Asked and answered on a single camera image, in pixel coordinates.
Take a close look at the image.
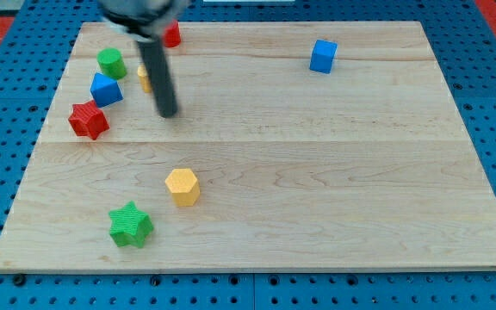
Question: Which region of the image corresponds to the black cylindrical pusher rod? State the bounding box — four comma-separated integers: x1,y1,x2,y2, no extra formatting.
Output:
137,38,178,118

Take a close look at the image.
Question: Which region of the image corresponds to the yellow hexagon block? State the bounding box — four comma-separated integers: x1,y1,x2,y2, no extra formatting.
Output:
164,168,201,207

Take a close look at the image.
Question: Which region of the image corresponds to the yellow heart block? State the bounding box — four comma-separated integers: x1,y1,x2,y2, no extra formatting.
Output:
137,64,152,93

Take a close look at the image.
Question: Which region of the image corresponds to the red cylinder block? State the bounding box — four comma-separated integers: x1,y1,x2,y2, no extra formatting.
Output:
163,20,182,48

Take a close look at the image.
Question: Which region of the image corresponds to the green cylinder block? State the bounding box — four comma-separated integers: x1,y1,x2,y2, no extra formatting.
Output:
96,48,127,80

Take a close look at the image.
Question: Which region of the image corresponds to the blue triangular block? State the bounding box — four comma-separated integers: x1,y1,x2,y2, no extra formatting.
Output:
90,72,123,108

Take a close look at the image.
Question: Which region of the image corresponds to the red star block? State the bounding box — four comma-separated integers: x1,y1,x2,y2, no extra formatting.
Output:
68,100,109,140

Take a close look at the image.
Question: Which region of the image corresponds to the blue cube block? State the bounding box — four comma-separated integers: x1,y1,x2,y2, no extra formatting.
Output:
309,40,338,74

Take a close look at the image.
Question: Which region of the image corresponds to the green star block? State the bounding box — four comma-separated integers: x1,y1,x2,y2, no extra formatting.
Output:
108,201,154,248

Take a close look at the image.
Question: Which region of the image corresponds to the light wooden board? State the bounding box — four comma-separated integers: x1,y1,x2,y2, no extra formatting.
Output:
0,22,496,275

